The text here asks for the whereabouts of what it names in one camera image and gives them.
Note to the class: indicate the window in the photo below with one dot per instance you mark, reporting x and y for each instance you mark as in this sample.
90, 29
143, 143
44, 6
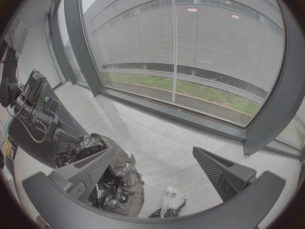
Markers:
190, 56

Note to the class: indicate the crumpled black plastic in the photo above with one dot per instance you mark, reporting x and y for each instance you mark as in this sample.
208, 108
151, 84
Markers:
156, 215

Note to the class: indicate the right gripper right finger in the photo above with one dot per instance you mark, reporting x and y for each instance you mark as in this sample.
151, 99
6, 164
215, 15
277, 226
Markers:
226, 175

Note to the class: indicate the clear printed wrapper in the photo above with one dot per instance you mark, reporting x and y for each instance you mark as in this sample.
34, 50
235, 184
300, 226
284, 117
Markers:
171, 197

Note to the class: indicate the black plastic bag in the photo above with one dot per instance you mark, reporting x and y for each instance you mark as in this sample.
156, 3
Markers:
119, 187

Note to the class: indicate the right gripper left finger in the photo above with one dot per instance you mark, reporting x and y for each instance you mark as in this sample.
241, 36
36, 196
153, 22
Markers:
83, 173

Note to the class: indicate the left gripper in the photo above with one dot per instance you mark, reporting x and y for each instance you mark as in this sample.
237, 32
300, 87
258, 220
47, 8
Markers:
40, 118

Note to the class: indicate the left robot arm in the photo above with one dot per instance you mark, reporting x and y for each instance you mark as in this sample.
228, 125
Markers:
7, 80

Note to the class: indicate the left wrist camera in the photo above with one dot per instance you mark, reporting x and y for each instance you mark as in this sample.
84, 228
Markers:
53, 105

